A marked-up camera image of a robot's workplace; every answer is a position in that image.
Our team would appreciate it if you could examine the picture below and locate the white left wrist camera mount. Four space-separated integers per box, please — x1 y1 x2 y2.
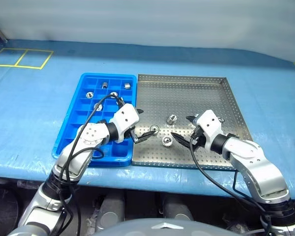
110 103 140 144

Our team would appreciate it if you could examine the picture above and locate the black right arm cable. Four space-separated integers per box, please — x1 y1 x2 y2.
189 136 273 236

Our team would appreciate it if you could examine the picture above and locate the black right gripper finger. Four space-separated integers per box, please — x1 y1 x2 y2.
185 114 199 125
170 132 193 149

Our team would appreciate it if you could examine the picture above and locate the yellow tape double rectangle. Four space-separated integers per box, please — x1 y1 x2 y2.
0 48 54 70

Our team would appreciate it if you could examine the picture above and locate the grey robot torso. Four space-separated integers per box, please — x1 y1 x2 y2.
95 217 239 236

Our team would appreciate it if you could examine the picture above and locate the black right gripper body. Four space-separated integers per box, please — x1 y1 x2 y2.
190 124 206 149

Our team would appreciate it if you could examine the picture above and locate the grey rounded housing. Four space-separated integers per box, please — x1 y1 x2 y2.
95 191 126 232
162 194 195 222

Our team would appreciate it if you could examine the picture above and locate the perforated metal tray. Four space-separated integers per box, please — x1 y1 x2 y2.
131 73 254 172

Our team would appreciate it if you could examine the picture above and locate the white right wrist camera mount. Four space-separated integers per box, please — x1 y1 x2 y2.
195 110 224 150

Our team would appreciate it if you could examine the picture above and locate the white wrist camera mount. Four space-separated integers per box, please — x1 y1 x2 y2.
195 110 224 150
110 103 140 144

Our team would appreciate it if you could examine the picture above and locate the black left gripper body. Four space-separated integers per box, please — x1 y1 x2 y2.
124 125 139 144

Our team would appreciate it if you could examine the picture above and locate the blue compartment tray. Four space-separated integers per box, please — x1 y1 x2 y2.
51 72 138 168

